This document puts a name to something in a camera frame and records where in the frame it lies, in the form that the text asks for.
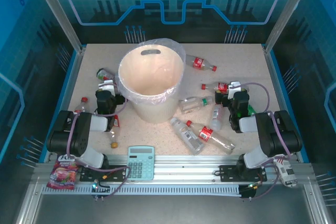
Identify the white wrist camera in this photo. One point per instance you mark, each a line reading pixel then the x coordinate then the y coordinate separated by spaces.
pixel 106 86
pixel 236 87

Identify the light blue calculator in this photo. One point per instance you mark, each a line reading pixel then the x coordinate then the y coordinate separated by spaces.
pixel 140 163

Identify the clear cola bottle red label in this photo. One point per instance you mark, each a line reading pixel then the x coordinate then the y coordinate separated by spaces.
pixel 198 62
pixel 221 87

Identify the clear bottle green label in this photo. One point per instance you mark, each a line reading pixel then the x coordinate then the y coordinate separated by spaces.
pixel 101 75

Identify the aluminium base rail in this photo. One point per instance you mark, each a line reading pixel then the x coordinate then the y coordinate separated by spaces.
pixel 183 166

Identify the white plastic bin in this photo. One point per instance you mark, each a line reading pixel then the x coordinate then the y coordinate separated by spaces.
pixel 152 82

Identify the clear bottle green cap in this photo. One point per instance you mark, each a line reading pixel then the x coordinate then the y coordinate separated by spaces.
pixel 191 106

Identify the aluminium frame post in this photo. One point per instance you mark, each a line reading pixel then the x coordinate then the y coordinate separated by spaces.
pixel 288 11
pixel 60 11

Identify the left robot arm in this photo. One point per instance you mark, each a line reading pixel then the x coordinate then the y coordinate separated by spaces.
pixel 78 140

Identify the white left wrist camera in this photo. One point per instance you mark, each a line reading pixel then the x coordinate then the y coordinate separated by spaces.
pixel 106 86

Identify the small white plastic bottle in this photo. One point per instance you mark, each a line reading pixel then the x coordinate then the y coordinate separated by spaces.
pixel 216 123

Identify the white device bottom right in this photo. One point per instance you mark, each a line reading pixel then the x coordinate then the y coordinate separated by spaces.
pixel 287 174

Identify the clear bottle yellow cap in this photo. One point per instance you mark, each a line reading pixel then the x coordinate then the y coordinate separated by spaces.
pixel 114 140

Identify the large cola bottle red label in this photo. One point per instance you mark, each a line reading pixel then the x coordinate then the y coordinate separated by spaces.
pixel 206 133

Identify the green plastic bottle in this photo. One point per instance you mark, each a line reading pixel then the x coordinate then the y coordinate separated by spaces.
pixel 251 110

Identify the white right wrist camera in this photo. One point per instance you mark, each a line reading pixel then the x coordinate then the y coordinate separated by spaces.
pixel 236 87

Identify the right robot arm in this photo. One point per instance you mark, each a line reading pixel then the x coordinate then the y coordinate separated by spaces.
pixel 294 142

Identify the clear bottle white label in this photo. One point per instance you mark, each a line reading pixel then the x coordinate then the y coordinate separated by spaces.
pixel 190 140

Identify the red berry snack packet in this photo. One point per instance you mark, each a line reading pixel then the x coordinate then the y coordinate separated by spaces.
pixel 63 174

